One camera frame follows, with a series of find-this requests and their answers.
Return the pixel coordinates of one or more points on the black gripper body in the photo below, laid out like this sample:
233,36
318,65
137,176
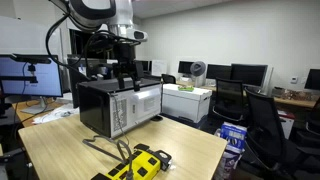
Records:
126,63

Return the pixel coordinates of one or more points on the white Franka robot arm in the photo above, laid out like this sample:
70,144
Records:
120,13

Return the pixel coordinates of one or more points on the white paper sign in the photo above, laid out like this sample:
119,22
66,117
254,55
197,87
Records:
159,67

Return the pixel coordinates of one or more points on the small black chair backrest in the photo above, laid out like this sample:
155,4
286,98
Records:
168,79

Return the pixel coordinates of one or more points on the black computer case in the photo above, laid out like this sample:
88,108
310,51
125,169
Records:
96,110

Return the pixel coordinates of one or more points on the black round object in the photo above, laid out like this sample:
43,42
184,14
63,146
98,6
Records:
156,118

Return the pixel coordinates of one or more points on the black computer tower with sticker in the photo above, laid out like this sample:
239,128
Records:
75,83

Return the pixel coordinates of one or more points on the green item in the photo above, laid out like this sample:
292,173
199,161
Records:
186,88

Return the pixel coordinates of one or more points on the white storage box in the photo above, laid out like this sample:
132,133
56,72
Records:
185,103

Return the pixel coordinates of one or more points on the small black monitor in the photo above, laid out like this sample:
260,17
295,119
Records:
185,67

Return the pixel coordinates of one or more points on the grey desk fan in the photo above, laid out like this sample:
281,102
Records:
198,69

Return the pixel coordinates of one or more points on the white crumpled papers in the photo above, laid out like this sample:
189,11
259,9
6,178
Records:
56,113

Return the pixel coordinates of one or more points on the computer monitor on silver stand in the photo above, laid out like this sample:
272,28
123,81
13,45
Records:
43,80

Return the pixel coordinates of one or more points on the yellow black power strip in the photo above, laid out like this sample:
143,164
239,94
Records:
141,165

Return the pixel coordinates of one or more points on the medium black monitor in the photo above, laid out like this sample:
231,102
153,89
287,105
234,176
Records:
218,71

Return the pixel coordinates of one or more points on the black office chair with armrests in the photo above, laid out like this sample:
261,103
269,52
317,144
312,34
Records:
229,96

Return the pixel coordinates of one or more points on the blue and white carton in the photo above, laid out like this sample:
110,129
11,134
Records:
234,135

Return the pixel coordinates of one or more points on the wide black monitor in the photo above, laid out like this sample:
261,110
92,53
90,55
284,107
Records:
249,74

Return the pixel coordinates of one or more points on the white and purple bag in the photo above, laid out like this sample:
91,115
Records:
228,165

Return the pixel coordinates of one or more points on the large black mesh office chair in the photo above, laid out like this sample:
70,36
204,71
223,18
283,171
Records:
266,133

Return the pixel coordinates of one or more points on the red and white box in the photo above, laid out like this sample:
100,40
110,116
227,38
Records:
288,121

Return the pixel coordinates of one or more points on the brown desk clutter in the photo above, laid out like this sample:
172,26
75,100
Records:
295,94

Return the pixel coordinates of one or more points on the black monitor by thermostat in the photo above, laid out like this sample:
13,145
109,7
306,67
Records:
314,79

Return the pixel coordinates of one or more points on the black camera on stand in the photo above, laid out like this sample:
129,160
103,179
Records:
31,58

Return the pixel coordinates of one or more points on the white wall thermostat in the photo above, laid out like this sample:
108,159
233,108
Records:
293,80

